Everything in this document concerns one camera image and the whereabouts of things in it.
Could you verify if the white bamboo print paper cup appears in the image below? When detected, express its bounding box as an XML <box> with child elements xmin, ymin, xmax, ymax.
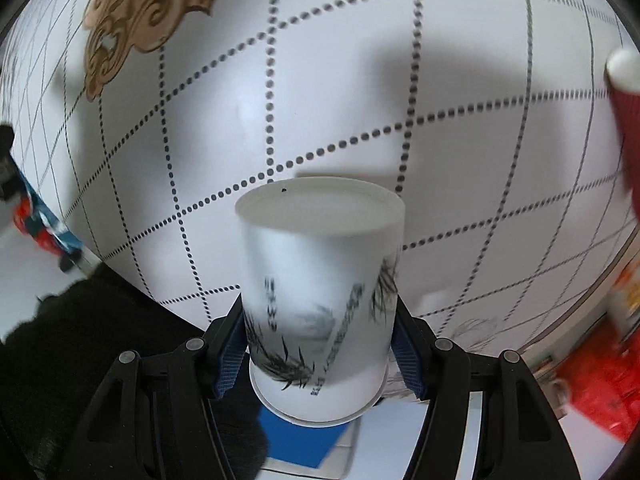
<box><xmin>235</xmin><ymin>177</ymin><xmax>406</xmax><ymax>428</ymax></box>

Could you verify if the red corrugated paper cup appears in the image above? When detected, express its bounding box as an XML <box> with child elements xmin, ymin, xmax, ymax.
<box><xmin>605</xmin><ymin>48</ymin><xmax>640</xmax><ymax>218</ymax></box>

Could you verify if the red plastic bag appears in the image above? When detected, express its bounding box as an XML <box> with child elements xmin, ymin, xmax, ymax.
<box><xmin>555</xmin><ymin>318</ymin><xmax>640</xmax><ymax>442</ymax></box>

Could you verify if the floral diamond pattern tablecloth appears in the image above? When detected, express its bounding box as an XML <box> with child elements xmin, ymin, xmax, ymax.
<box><xmin>1</xmin><ymin>0</ymin><xmax>637</xmax><ymax>354</ymax></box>

